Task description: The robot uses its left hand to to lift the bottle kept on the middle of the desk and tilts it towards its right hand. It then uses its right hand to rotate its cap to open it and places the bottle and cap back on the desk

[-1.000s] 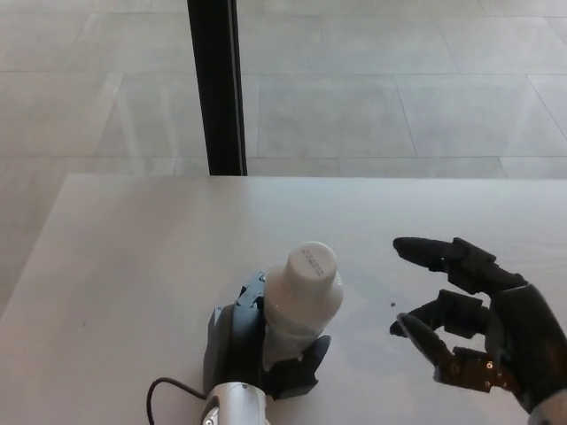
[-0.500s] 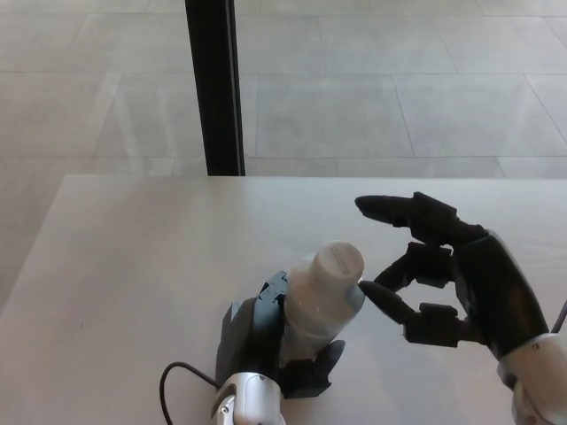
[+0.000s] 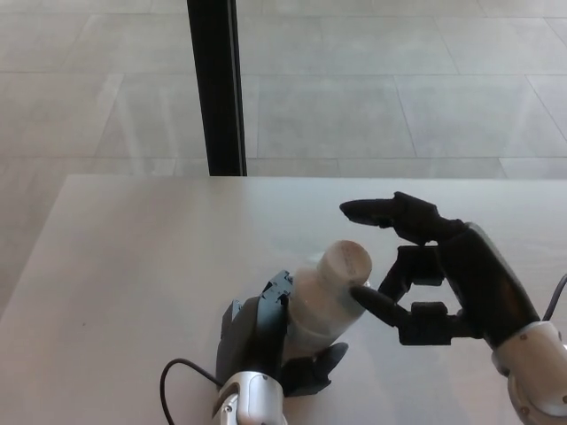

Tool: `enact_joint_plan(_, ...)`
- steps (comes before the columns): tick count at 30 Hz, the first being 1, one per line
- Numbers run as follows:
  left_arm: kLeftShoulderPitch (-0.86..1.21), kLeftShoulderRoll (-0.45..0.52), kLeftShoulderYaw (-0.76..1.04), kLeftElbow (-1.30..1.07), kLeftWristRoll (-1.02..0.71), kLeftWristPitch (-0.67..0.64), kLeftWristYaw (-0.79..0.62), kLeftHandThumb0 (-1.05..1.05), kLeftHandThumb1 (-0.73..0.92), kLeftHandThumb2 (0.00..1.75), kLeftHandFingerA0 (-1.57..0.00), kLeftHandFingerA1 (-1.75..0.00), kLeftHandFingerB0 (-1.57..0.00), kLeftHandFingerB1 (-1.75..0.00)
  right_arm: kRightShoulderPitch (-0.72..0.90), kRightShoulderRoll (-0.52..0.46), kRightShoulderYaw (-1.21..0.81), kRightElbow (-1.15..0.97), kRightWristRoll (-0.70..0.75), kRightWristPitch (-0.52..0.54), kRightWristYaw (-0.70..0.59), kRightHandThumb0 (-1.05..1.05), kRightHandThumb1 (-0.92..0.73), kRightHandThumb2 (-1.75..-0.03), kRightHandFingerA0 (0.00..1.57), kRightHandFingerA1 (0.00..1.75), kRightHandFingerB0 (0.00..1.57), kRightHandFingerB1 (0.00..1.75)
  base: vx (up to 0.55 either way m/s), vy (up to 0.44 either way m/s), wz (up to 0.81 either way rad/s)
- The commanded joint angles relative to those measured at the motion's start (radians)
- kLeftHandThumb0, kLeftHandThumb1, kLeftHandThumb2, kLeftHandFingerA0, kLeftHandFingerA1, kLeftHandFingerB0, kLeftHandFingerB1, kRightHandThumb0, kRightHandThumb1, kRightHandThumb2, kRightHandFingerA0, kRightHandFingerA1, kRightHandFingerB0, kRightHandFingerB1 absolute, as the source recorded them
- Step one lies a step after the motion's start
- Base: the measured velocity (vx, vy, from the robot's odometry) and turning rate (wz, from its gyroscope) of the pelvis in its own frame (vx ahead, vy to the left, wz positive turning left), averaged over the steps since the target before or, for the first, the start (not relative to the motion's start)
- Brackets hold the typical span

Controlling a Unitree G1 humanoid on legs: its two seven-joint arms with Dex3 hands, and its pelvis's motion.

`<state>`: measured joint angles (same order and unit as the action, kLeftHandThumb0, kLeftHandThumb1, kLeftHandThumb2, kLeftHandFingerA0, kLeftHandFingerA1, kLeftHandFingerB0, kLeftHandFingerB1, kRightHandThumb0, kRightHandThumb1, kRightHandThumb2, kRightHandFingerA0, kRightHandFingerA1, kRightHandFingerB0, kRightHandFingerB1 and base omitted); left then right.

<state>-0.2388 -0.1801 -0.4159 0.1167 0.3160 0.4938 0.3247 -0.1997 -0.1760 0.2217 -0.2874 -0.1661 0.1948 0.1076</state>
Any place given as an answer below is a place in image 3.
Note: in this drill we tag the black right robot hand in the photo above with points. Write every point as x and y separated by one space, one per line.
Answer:
478 283

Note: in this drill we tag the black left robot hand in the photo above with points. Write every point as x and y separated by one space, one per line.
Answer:
252 336

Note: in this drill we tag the white plastic bottle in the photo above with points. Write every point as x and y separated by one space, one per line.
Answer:
319 310

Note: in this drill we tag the white screw bottle cap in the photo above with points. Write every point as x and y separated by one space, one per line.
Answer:
345 263

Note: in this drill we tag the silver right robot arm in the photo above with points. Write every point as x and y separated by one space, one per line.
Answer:
536 372

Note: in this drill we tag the black vertical frame post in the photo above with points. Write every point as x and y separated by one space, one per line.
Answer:
218 88

